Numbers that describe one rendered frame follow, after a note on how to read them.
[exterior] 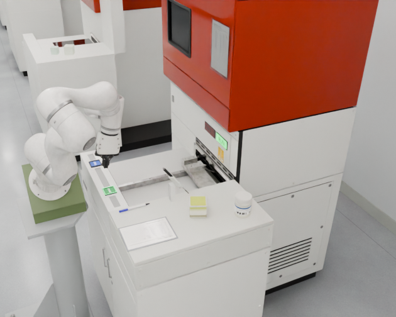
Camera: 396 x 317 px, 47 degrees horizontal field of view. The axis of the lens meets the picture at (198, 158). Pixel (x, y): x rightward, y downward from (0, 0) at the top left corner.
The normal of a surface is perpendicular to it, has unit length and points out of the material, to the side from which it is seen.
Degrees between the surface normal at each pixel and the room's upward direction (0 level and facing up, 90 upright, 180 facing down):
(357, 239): 0
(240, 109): 90
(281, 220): 90
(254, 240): 90
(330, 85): 90
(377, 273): 0
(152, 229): 0
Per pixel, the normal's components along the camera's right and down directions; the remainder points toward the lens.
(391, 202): -0.90, 0.21
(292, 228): 0.43, 0.47
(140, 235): 0.01, -0.86
